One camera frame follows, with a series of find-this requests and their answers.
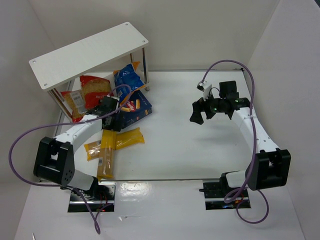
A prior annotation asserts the yellow spaghetti pack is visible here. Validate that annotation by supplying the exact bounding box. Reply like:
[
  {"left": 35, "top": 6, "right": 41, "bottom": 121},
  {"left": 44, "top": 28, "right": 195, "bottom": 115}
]
[
  {"left": 83, "top": 127, "right": 145, "bottom": 161},
  {"left": 97, "top": 130, "right": 117, "bottom": 181}
]

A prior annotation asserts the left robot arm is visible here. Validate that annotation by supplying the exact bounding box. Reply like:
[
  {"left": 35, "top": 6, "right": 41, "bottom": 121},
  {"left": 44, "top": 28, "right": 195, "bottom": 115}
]
[{"left": 33, "top": 96, "right": 120, "bottom": 199}]

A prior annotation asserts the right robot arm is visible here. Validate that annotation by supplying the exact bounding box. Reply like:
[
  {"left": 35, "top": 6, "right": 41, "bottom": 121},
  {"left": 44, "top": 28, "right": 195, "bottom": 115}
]
[{"left": 189, "top": 81, "right": 291, "bottom": 193}]

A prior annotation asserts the blue orange pasta bag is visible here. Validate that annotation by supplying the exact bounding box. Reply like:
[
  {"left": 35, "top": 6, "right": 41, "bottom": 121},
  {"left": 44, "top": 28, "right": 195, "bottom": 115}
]
[{"left": 113, "top": 61, "right": 145, "bottom": 105}]

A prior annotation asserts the white shelf with metal legs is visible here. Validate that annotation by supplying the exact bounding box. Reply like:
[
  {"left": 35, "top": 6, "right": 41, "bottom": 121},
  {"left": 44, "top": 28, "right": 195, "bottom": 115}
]
[{"left": 29, "top": 22, "right": 149, "bottom": 119}]

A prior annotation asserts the red macaroni bag upper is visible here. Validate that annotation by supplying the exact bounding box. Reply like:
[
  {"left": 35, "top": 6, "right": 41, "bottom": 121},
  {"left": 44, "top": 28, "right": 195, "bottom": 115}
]
[{"left": 79, "top": 75, "right": 114, "bottom": 110}]

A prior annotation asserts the blue Barilla rigatoni box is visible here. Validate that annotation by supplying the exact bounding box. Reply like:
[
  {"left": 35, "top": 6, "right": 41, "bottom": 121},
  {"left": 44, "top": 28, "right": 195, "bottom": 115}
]
[{"left": 113, "top": 90, "right": 152, "bottom": 132}]

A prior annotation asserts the red macaroni bag with label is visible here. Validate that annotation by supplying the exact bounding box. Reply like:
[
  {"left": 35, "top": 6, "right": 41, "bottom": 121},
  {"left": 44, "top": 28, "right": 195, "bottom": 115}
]
[{"left": 61, "top": 90, "right": 87, "bottom": 123}]

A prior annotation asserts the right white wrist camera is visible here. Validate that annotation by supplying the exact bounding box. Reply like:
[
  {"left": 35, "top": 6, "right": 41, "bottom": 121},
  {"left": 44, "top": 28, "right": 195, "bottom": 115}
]
[{"left": 197, "top": 80, "right": 212, "bottom": 101}]

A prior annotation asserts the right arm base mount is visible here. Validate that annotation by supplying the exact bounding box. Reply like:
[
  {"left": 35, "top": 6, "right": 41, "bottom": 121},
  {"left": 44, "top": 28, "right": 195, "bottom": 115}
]
[{"left": 198, "top": 179, "right": 251, "bottom": 211}]

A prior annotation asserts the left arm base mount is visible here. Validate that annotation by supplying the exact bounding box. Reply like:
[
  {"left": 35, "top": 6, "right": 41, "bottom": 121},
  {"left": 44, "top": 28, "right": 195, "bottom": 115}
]
[{"left": 67, "top": 181, "right": 116, "bottom": 213}]

